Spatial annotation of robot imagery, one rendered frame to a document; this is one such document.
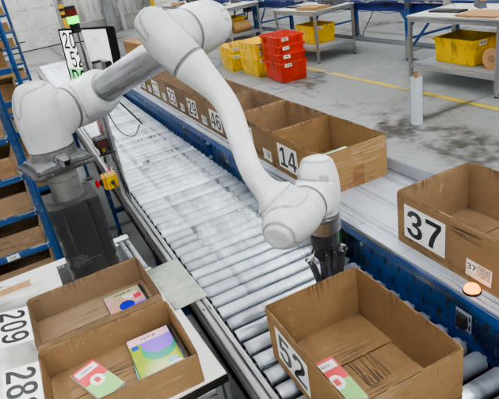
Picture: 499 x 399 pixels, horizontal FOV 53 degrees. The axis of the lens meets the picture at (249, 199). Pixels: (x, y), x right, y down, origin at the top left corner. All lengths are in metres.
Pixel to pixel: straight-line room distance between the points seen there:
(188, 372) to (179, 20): 0.91
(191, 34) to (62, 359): 0.97
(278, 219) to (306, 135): 1.19
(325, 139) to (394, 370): 1.22
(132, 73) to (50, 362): 0.89
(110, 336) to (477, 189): 1.21
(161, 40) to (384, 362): 0.99
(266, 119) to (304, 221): 1.51
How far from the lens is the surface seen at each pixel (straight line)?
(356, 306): 1.53
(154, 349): 1.50
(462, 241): 1.41
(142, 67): 1.64
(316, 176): 1.23
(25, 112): 1.77
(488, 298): 1.40
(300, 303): 1.40
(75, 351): 1.60
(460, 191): 1.74
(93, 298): 1.88
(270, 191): 1.15
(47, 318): 1.88
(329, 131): 2.31
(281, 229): 1.10
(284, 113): 2.63
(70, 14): 2.46
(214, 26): 1.45
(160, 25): 1.35
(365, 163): 1.97
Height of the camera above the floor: 1.75
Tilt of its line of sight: 26 degrees down
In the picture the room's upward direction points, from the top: 10 degrees counter-clockwise
